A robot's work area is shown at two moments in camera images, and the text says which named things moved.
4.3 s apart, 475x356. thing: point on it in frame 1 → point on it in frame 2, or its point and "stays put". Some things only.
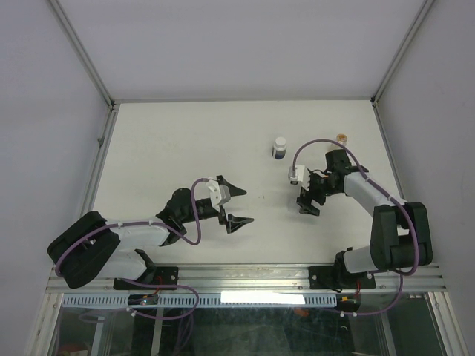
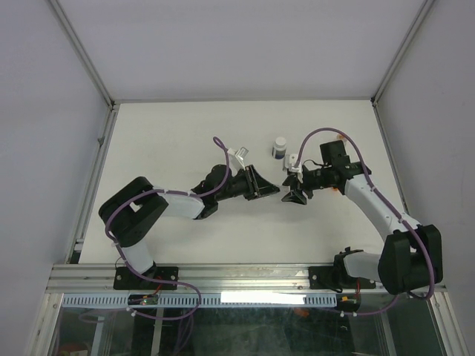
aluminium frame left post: x=83 y=53 stays put
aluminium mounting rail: x=280 y=280 stays put
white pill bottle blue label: x=279 y=148 stays put
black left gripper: x=233 y=222 → x=257 y=186
